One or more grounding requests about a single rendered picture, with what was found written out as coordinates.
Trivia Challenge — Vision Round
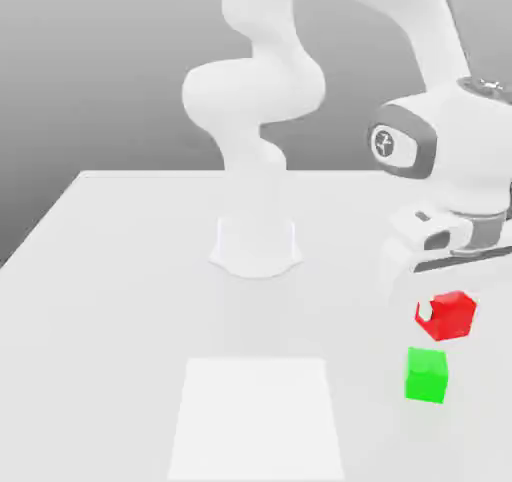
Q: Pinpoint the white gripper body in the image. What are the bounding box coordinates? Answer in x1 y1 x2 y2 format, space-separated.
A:
381 244 512 304

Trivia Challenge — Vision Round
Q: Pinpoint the small green cube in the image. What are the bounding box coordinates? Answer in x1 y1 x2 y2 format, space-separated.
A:
404 346 449 405

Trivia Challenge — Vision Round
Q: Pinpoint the small red cube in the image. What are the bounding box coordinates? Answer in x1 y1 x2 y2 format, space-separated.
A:
414 289 478 342

